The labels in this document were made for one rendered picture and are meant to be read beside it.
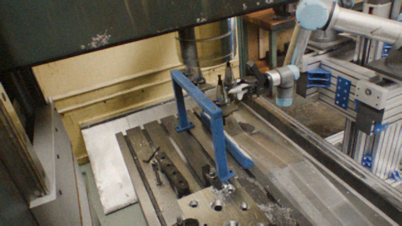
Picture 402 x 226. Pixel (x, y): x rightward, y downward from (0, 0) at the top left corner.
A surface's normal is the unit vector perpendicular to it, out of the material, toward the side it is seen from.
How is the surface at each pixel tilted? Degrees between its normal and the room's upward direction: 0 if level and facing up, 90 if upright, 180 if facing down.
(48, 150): 0
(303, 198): 8
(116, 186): 24
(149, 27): 90
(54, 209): 90
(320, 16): 88
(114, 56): 90
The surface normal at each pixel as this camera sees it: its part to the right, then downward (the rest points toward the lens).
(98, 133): 0.06, -0.60
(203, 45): -0.02, 0.52
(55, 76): 0.43, 0.41
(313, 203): -0.07, -0.78
